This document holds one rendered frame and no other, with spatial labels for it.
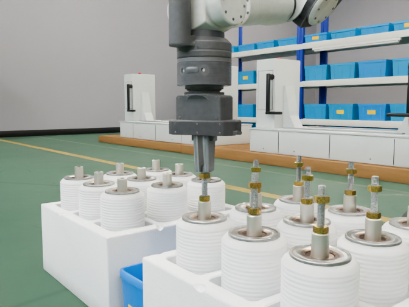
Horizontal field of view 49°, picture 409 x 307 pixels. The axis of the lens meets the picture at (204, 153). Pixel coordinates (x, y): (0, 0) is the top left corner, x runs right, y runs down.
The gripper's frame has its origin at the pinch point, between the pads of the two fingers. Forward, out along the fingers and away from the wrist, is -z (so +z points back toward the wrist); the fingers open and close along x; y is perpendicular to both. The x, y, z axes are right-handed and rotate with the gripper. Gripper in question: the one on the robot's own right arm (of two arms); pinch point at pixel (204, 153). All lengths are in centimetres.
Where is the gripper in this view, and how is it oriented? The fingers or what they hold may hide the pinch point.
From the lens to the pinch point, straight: 73.2
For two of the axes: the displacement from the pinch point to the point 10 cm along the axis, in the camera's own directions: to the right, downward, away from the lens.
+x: 9.0, 0.4, -4.2
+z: 0.0, -9.9, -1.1
